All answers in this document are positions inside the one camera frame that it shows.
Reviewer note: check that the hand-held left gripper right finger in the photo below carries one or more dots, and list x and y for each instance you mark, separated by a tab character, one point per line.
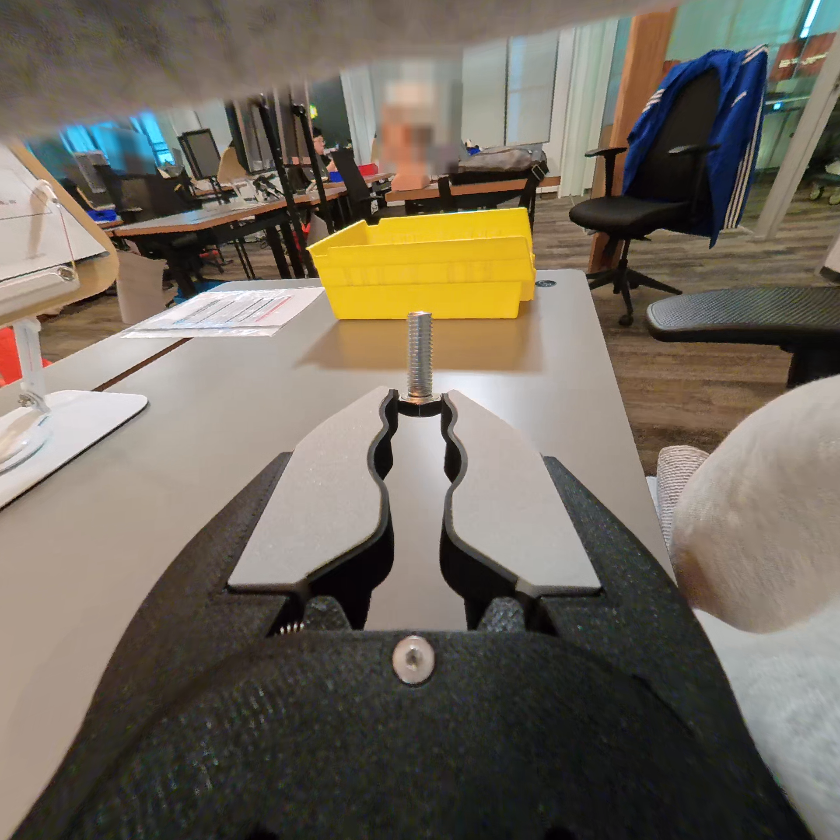
518	512

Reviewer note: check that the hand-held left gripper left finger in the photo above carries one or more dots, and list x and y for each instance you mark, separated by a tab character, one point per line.
315	512

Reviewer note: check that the white instruction sheet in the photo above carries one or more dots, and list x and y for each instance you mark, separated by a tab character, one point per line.
39	223

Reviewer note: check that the grey desk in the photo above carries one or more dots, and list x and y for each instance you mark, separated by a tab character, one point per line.
197	446
98	367

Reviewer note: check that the grey bag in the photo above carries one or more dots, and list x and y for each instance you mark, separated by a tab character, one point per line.
502	161

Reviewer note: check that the orange cone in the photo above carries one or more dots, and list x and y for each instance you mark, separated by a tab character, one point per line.
8	358

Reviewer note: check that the black tripod stand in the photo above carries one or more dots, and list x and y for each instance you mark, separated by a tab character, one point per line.
289	170

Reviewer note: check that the long background desk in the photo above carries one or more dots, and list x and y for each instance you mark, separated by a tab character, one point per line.
216	216

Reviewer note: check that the black office chair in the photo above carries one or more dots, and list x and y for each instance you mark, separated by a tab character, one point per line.
656	210

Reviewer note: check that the laminated paper sheet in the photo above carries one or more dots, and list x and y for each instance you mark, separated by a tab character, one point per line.
223	312

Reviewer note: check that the white paper bag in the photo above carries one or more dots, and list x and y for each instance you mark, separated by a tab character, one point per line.
144	289

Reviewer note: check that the wooden pillar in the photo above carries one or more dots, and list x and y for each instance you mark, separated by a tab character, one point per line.
640	98

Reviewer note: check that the yellow plastic bin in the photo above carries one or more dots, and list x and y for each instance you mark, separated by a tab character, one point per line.
426	282

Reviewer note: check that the computer monitor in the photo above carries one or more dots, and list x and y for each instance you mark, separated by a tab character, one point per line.
200	154

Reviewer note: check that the blue striped jacket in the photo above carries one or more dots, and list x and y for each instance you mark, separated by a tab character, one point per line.
741	131

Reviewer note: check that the silver hex bolt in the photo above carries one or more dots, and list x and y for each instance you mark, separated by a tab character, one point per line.
418	354

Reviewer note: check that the wooden document stand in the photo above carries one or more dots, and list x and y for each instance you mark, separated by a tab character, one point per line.
72	420

